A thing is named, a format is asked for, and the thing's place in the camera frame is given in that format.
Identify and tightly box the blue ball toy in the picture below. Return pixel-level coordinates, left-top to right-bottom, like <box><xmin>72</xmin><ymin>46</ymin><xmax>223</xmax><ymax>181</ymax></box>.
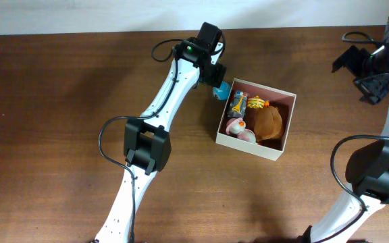
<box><xmin>212</xmin><ymin>81</ymin><xmax>231</xmax><ymax>101</ymax></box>

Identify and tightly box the grey red toy truck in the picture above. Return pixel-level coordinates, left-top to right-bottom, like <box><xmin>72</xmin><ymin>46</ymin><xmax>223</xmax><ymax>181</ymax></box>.
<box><xmin>227</xmin><ymin>90</ymin><xmax>249</xmax><ymax>118</ymax></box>

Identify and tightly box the yellow round plastic toy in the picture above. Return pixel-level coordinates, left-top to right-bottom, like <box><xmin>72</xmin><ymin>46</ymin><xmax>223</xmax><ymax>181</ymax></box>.
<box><xmin>247</xmin><ymin>96</ymin><xmax>269</xmax><ymax>109</ymax></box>

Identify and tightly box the pink white duck toy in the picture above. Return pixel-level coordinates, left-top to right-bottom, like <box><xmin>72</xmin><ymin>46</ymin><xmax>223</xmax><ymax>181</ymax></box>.
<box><xmin>225</xmin><ymin>117</ymin><xmax>256</xmax><ymax>143</ymax></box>

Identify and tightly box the brown plush bear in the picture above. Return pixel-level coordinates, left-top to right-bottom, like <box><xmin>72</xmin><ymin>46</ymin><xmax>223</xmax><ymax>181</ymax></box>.
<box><xmin>254</xmin><ymin>101</ymin><xmax>284</xmax><ymax>142</ymax></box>

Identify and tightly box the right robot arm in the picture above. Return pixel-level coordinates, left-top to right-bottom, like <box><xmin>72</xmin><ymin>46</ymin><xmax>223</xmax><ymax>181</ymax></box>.
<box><xmin>297</xmin><ymin>16</ymin><xmax>389</xmax><ymax>242</ymax></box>

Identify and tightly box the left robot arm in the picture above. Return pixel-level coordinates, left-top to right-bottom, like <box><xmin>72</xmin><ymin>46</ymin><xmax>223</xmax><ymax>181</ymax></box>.
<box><xmin>94</xmin><ymin>22</ymin><xmax>226</xmax><ymax>243</ymax></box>

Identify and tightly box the white cardboard box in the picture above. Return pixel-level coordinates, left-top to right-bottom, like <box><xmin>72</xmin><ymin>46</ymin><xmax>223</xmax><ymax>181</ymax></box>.
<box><xmin>215</xmin><ymin>78</ymin><xmax>296</xmax><ymax>161</ymax></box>

